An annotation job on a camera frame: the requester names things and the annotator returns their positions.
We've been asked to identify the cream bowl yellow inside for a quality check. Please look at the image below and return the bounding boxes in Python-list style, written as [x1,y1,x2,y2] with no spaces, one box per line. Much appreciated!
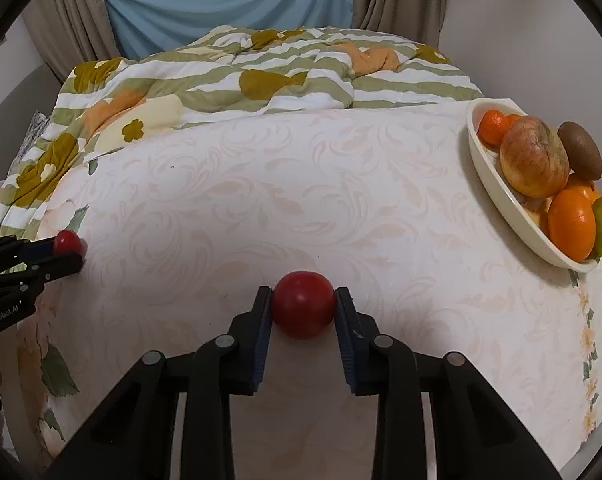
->
[466,98,599,273]

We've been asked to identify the cream floral tablecloth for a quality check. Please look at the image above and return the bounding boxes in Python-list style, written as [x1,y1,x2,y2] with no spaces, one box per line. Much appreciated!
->
[0,103,602,476]

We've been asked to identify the small orange mandarin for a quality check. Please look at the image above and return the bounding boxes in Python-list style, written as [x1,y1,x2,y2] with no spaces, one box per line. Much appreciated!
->
[478,110,509,148]

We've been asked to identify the brown kiwi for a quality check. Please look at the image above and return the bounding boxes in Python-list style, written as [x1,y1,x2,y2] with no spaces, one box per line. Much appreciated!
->
[558,122,602,181]

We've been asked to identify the beige left curtain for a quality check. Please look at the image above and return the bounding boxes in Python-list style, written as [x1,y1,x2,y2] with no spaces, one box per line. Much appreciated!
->
[21,0,120,81]

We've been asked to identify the small red cherry tomato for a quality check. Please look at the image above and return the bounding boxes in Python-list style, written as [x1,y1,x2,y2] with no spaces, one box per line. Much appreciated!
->
[53,229,84,256]

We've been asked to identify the large orange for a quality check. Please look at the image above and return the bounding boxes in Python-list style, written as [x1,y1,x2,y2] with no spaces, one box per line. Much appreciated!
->
[547,190,596,262]

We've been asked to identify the red yellow apple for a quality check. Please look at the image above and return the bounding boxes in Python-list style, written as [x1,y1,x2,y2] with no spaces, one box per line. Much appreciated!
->
[499,116,570,198]

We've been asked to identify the green striped floral duvet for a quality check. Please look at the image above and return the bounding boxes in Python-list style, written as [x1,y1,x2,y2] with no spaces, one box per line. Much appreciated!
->
[0,25,481,238]

